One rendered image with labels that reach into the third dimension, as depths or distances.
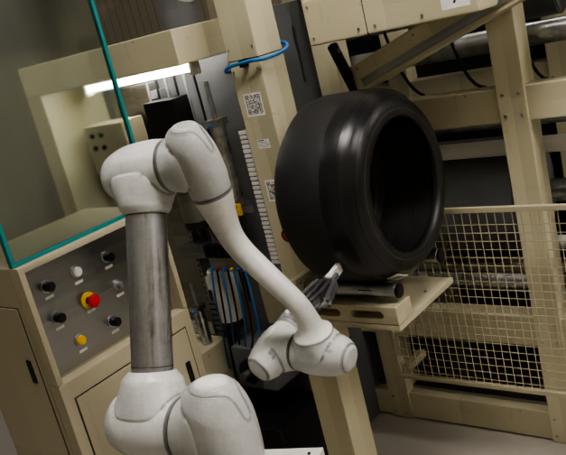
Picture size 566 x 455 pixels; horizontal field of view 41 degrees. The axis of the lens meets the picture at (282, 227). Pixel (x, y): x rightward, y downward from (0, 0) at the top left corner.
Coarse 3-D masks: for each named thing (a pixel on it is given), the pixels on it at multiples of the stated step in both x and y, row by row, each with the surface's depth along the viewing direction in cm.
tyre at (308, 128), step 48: (336, 96) 232; (384, 96) 226; (288, 144) 225; (336, 144) 214; (384, 144) 263; (432, 144) 244; (288, 192) 222; (336, 192) 212; (384, 192) 268; (432, 192) 249; (288, 240) 230; (336, 240) 217; (384, 240) 221; (432, 240) 244
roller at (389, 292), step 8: (312, 280) 250; (344, 288) 240; (352, 288) 238; (360, 288) 236; (368, 288) 234; (376, 288) 232; (384, 288) 230; (392, 288) 229; (400, 288) 229; (368, 296) 236; (376, 296) 233; (384, 296) 231; (392, 296) 229; (400, 296) 229
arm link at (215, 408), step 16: (192, 384) 170; (208, 384) 169; (224, 384) 168; (192, 400) 166; (208, 400) 165; (224, 400) 165; (240, 400) 168; (176, 416) 169; (192, 416) 165; (208, 416) 164; (224, 416) 164; (240, 416) 166; (176, 432) 169; (192, 432) 166; (208, 432) 164; (224, 432) 164; (240, 432) 165; (256, 432) 169; (176, 448) 170; (192, 448) 167; (208, 448) 165; (224, 448) 164; (240, 448) 165; (256, 448) 169
